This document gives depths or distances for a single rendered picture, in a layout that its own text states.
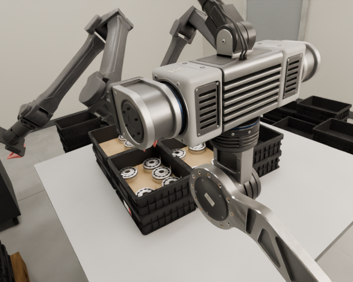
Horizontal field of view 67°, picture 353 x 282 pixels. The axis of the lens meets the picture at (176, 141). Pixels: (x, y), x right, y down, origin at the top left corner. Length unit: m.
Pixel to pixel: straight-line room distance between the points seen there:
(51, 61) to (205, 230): 3.63
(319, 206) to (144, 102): 1.17
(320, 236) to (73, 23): 4.03
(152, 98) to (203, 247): 0.85
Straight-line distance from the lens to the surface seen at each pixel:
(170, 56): 1.27
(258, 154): 1.50
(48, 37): 4.39
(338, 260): 2.25
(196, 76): 0.52
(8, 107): 4.45
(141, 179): 1.42
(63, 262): 2.32
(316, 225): 1.41
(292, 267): 0.72
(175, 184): 1.20
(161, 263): 1.21
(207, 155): 1.55
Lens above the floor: 1.67
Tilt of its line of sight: 29 degrees down
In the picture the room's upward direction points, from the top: 6 degrees counter-clockwise
